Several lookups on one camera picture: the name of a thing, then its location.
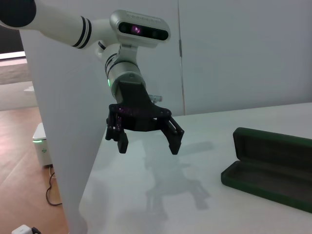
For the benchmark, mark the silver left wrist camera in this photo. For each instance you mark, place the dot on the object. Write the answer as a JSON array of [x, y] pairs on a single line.
[[143, 29]]

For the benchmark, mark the small white power adapter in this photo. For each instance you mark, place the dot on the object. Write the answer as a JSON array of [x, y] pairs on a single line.
[[22, 230]]

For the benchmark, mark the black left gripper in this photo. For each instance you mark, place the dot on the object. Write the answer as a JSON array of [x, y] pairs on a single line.
[[136, 102]]

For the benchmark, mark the white partition panel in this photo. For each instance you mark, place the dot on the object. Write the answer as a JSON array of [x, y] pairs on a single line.
[[61, 97]]

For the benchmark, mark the green glasses case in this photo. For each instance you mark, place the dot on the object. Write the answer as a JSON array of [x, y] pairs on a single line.
[[256, 185]]

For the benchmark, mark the white box with green light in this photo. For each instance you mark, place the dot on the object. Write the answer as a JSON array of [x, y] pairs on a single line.
[[42, 151]]

